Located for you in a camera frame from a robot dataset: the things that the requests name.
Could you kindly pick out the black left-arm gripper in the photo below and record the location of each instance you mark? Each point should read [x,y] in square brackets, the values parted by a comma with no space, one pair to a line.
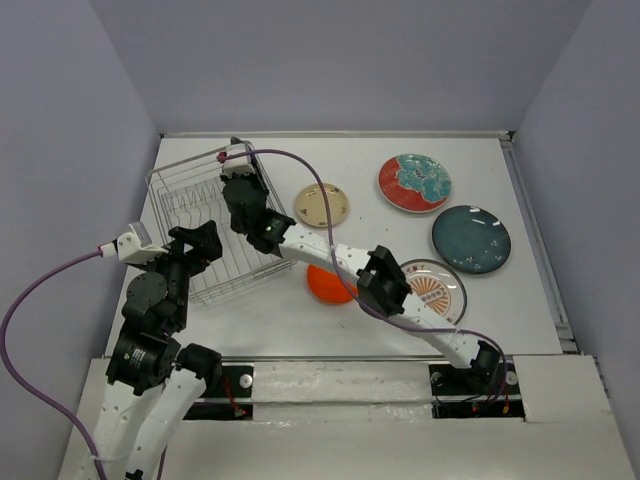
[208,244]

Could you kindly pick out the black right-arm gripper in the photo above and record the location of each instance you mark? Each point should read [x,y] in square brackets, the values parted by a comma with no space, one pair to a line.
[263,189]

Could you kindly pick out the cream round plate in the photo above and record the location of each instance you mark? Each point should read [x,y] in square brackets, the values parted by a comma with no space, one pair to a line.
[309,206]

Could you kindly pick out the orange round plate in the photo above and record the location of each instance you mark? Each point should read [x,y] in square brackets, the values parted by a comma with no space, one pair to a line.
[327,287]

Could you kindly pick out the red teal floral plate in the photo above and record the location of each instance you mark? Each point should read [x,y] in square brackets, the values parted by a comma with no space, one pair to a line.
[414,183]

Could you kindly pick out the white sunburst pattern plate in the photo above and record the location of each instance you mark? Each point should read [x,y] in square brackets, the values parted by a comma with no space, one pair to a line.
[438,287]

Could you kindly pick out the teal speckled round plate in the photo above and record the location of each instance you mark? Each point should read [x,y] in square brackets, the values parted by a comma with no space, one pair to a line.
[471,240]

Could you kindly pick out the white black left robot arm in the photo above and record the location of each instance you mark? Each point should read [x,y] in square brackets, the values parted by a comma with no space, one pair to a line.
[152,381]

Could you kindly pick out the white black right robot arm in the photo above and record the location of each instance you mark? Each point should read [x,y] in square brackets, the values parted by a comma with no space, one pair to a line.
[382,289]

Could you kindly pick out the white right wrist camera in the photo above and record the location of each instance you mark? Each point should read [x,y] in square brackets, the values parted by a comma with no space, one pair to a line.
[236,161]

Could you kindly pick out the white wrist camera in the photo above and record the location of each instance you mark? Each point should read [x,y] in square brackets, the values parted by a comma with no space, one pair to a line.
[236,161]
[134,246]

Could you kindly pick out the metal wire dish rack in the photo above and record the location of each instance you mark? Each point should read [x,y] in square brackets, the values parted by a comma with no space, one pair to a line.
[188,193]

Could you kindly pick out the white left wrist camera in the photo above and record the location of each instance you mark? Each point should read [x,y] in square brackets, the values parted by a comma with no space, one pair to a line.
[134,246]

